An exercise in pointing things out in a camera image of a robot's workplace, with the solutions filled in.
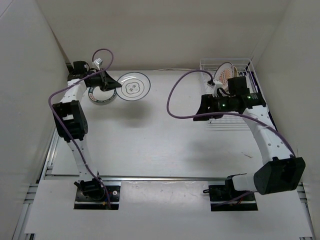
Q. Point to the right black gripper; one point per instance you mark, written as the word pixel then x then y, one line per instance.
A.
pixel 207 100

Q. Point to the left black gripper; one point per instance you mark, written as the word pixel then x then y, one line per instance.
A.
pixel 107 82

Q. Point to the green rimmed white plate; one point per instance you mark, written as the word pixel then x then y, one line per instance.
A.
pixel 101 97

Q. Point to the white plate brown pattern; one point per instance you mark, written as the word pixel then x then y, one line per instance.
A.
pixel 134 86

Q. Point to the orange sunburst pattern plate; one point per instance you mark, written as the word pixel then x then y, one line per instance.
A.
pixel 224 72

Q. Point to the yellow rimmed plate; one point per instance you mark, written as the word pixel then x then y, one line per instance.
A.
pixel 235 72

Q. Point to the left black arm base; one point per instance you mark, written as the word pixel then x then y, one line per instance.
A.
pixel 83 201

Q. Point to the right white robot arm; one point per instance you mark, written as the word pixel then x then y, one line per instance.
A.
pixel 281 170

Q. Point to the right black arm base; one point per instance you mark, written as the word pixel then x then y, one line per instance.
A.
pixel 222 198

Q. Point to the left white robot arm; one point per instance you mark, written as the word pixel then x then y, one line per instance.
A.
pixel 72 125

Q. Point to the white front board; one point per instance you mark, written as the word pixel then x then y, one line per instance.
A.
pixel 163 211

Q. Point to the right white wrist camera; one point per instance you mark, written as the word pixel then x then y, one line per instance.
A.
pixel 213 86

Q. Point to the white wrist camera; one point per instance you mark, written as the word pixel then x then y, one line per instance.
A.
pixel 98 63
pixel 213 86

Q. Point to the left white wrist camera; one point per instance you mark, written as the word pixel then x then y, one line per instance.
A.
pixel 98 63

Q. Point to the white wire dish rack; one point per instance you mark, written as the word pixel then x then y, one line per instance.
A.
pixel 252 72

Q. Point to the aluminium frame rail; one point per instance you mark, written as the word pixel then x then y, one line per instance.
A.
pixel 159 178

